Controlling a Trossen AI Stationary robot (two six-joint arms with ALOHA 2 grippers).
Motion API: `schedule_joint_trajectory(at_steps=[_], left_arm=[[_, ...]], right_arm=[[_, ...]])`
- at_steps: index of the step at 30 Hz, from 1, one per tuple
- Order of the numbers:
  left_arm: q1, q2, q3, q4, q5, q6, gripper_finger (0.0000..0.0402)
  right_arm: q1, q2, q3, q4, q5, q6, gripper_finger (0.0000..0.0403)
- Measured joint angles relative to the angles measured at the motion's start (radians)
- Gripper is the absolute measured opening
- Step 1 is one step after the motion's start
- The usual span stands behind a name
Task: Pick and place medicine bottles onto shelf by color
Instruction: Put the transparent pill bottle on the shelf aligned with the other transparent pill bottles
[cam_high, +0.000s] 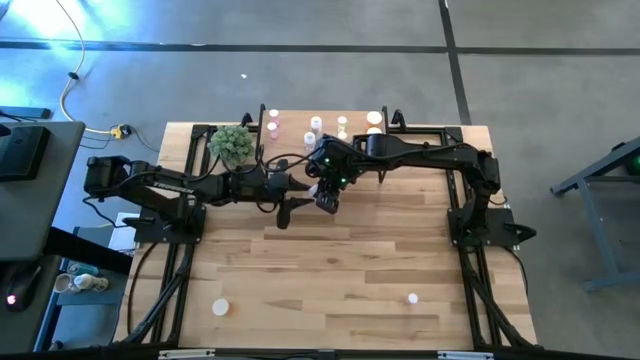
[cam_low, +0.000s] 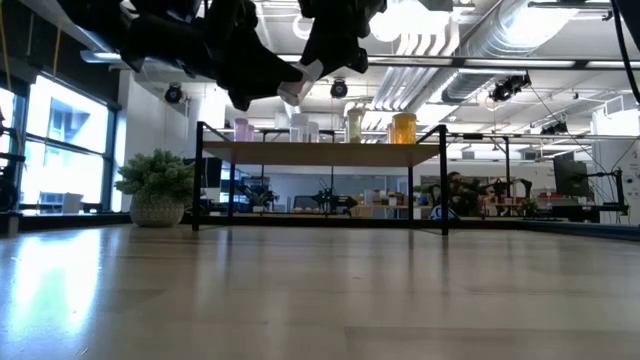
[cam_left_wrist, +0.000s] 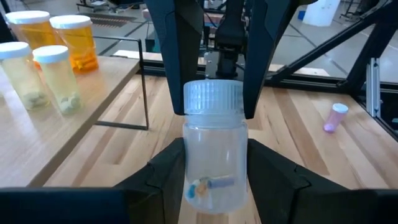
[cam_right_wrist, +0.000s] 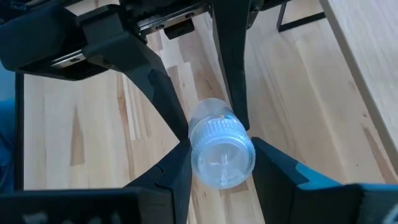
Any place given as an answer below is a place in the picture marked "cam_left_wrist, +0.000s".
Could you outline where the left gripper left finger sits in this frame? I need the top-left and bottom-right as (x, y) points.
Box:
(0, 138), (187, 224)

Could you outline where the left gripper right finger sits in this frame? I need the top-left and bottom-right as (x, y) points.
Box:
(248, 139), (398, 224)

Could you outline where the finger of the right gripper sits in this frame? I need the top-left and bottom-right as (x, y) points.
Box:
(144, 0), (205, 115)
(243, 0), (299, 119)

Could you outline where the pink pill bottle white cap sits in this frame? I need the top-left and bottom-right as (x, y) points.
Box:
(322, 102), (349, 134)

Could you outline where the clear bottle with blue capsules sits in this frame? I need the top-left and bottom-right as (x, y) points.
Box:
(182, 79), (249, 215)

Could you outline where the orange pill bottle white cap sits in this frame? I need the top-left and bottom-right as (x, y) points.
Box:
(49, 14), (100, 74)
(4, 10), (60, 71)

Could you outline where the yellow-green pill bottle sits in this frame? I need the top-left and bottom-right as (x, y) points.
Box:
(32, 45), (83, 115)
(0, 41), (50, 111)

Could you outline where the white cylindrical bin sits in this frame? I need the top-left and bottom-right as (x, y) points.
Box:
(302, 0), (342, 27)

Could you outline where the wooden shelf black metal frame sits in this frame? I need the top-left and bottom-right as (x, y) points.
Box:
(0, 35), (150, 189)

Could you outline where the silver aluminium bracket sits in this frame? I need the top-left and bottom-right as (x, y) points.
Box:
(365, 57), (382, 118)

